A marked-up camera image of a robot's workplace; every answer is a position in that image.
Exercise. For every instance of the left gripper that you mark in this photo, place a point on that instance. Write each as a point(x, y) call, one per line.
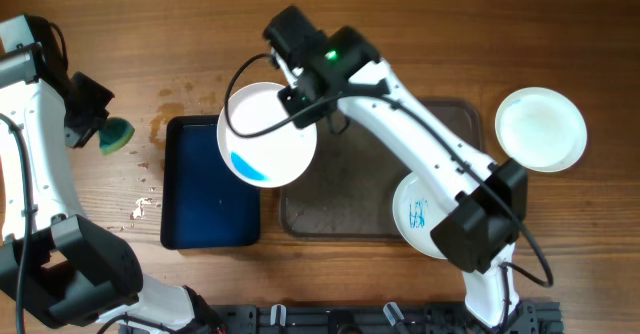
point(101, 100)

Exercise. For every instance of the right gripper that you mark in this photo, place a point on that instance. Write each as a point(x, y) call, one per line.
point(298, 100)

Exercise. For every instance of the green yellow sponge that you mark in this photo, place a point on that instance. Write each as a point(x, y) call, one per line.
point(114, 135)

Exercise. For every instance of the white plate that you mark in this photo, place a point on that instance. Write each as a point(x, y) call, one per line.
point(416, 213)
point(541, 129)
point(272, 160)

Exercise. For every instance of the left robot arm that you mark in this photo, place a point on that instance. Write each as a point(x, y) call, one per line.
point(56, 264)

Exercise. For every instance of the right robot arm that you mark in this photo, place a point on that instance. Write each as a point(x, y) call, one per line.
point(484, 203)

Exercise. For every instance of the brown serving tray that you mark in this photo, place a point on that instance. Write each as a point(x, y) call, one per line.
point(346, 192)

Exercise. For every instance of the black water tray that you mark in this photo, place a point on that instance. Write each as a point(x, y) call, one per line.
point(204, 204)

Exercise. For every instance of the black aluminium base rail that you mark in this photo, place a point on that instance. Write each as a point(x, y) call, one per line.
point(528, 318)

